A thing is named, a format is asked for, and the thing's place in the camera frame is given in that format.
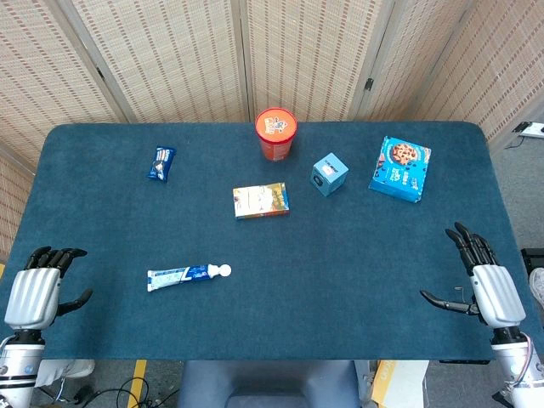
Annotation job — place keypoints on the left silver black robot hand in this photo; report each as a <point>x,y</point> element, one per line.
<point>32,297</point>

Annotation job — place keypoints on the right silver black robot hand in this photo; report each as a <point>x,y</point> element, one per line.
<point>497,293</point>

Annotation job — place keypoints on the white blue toothpaste tube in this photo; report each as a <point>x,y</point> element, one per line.
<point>178,277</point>

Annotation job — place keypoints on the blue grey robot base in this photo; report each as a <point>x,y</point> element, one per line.
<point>263,382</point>

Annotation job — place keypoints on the dark blue cloth-covered table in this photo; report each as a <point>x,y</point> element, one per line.
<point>340,263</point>

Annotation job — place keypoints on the white shoe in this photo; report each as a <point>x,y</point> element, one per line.
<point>537,285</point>
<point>72,367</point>

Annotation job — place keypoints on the black box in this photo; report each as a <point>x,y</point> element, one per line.
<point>533,259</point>

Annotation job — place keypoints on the woven bamboo screen panel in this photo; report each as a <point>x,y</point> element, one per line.
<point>501,64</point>
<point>306,55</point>
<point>416,55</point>
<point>170,55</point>
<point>13,195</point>
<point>42,64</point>

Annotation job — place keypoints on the brown cardboard box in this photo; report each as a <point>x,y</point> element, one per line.
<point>404,382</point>

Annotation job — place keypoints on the blue cookie box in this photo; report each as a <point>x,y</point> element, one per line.
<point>399,170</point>

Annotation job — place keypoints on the white power strip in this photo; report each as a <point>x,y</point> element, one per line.
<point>535,131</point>

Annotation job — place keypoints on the dark blue cookie snack packet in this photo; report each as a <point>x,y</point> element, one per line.
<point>161,163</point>

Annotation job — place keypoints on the small light blue cube box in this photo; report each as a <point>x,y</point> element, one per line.
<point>329,174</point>

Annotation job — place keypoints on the black screen hinge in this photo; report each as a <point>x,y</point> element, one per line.
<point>100,73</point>
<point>369,83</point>

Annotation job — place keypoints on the yellow white flat carton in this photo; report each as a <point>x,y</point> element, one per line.
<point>259,200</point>

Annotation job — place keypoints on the orange cylindrical snack canister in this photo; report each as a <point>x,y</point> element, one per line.
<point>276,127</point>

